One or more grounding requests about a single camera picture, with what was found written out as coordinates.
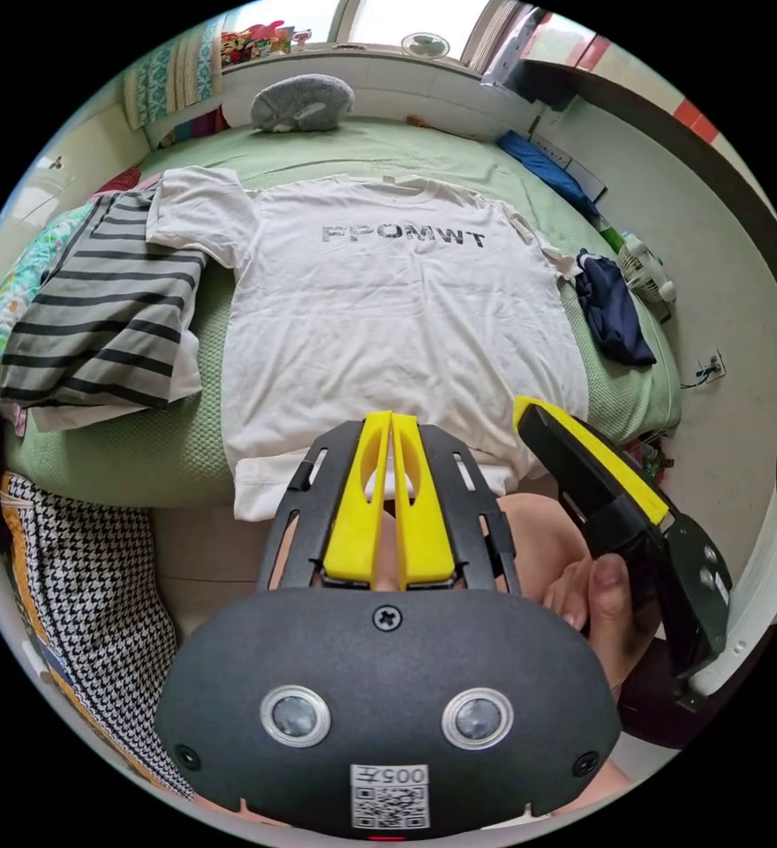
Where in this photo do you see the black white houndstooth cloth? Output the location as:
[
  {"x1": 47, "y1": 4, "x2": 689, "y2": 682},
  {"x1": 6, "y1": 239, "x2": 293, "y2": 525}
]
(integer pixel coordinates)
[{"x1": 0, "y1": 473, "x2": 195, "y2": 799}]

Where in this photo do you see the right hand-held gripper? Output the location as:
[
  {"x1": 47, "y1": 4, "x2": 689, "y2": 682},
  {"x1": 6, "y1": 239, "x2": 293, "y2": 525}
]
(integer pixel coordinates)
[{"x1": 513, "y1": 395, "x2": 736, "y2": 714}]

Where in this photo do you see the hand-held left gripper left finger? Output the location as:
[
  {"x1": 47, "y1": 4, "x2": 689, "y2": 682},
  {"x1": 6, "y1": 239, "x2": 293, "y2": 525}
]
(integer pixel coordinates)
[{"x1": 322, "y1": 410, "x2": 394, "y2": 592}]

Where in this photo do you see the bed with green sheet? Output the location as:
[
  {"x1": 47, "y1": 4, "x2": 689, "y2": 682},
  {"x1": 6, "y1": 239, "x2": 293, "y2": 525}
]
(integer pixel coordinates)
[{"x1": 1, "y1": 116, "x2": 686, "y2": 511}]

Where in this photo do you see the navy blue garment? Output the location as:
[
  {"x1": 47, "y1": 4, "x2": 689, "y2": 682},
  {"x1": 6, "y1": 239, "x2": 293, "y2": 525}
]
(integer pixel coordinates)
[{"x1": 573, "y1": 248, "x2": 659, "y2": 367}]

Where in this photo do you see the small white fan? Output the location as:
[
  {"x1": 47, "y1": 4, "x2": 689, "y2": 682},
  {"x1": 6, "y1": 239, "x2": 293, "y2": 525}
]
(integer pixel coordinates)
[{"x1": 616, "y1": 237, "x2": 678, "y2": 307}]

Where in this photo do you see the blue cloth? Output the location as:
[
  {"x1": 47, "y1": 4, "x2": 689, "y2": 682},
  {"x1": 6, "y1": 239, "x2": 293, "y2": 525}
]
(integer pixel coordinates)
[{"x1": 496, "y1": 129, "x2": 603, "y2": 221}]

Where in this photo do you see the window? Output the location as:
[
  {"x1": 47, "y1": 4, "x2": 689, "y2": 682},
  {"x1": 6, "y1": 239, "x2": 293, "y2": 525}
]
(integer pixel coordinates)
[{"x1": 325, "y1": 0, "x2": 499, "y2": 49}]

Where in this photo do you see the teal and cream curtain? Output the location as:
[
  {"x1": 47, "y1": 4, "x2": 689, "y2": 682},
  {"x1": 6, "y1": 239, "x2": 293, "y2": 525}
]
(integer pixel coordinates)
[{"x1": 122, "y1": 18, "x2": 228, "y2": 131}]

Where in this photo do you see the floral quilt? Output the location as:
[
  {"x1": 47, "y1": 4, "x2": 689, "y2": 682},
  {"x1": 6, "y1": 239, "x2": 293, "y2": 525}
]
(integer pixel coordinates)
[{"x1": 0, "y1": 203, "x2": 98, "y2": 389}]

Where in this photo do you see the white short sleeve shirt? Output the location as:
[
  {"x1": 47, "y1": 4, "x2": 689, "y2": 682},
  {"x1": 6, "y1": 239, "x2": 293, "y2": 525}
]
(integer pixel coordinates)
[{"x1": 147, "y1": 165, "x2": 592, "y2": 525}]

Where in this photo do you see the pile of clothes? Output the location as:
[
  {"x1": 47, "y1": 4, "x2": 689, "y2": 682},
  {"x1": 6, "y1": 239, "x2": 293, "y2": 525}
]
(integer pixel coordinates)
[{"x1": 0, "y1": 188, "x2": 209, "y2": 433}]

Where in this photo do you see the person's right hand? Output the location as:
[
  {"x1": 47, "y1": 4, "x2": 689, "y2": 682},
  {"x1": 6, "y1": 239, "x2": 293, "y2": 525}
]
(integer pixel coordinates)
[{"x1": 541, "y1": 553, "x2": 644, "y2": 692}]

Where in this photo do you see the grey plush pillow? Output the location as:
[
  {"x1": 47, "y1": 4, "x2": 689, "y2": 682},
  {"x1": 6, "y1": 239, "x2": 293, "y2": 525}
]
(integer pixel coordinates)
[{"x1": 250, "y1": 73, "x2": 356, "y2": 136}]

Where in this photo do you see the person's body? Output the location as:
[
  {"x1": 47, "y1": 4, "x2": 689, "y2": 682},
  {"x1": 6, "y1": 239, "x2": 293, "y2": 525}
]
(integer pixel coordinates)
[{"x1": 268, "y1": 493, "x2": 636, "y2": 820}]

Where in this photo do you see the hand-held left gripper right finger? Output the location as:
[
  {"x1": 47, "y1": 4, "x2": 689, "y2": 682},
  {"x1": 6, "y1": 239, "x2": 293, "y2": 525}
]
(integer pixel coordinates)
[{"x1": 392, "y1": 413, "x2": 461, "y2": 592}]

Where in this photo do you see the round green fan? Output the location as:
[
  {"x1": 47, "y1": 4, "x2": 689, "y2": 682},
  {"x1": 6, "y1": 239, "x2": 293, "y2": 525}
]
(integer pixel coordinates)
[{"x1": 401, "y1": 31, "x2": 452, "y2": 62}]

